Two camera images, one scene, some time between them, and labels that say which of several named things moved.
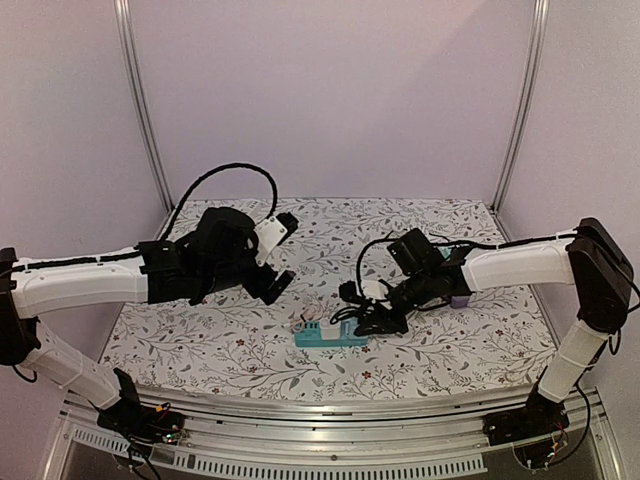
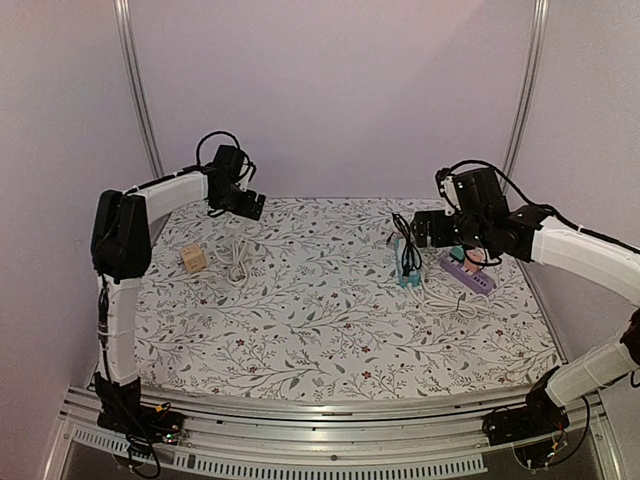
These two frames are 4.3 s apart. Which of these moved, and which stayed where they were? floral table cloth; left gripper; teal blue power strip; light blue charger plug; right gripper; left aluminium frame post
Moved: left gripper; teal blue power strip; right gripper; light blue charger plug
Stayed: left aluminium frame post; floral table cloth
